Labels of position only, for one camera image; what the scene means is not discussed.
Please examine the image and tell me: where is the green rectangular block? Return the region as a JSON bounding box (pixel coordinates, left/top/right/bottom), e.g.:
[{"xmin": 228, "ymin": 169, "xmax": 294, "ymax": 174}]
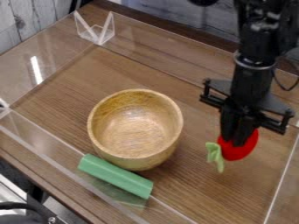
[{"xmin": 77, "ymin": 154, "xmax": 155, "ymax": 200}]

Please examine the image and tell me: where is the black cable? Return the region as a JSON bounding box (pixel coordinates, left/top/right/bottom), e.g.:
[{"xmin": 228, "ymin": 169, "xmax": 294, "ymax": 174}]
[{"xmin": 0, "ymin": 200, "xmax": 44, "ymax": 224}]

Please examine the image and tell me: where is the clear acrylic tray enclosure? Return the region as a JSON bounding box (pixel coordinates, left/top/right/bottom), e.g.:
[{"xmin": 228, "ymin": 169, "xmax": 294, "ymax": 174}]
[{"xmin": 0, "ymin": 17, "xmax": 299, "ymax": 224}]

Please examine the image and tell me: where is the clear acrylic corner bracket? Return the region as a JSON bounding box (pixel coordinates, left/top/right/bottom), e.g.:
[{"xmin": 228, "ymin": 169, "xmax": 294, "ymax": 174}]
[{"xmin": 73, "ymin": 11, "xmax": 116, "ymax": 46}]

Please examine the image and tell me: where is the black metal mount bracket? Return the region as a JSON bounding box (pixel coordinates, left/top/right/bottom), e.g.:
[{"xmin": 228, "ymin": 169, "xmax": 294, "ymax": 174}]
[{"xmin": 25, "ymin": 198, "xmax": 68, "ymax": 224}]

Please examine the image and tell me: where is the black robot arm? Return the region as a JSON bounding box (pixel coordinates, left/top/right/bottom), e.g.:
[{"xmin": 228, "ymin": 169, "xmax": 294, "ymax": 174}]
[{"xmin": 200, "ymin": 0, "xmax": 299, "ymax": 147}]

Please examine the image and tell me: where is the red plush fruit green leaf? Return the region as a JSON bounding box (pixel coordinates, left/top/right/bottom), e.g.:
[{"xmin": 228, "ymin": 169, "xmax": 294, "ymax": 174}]
[{"xmin": 205, "ymin": 129, "xmax": 259, "ymax": 173}]

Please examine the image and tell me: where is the wooden bowl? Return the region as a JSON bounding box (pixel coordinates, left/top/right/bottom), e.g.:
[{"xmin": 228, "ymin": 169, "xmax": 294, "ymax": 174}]
[{"xmin": 87, "ymin": 88, "xmax": 183, "ymax": 172}]

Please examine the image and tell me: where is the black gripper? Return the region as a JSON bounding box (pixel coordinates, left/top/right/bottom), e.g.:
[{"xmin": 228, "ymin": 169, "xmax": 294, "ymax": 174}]
[{"xmin": 200, "ymin": 79, "xmax": 295, "ymax": 147}]

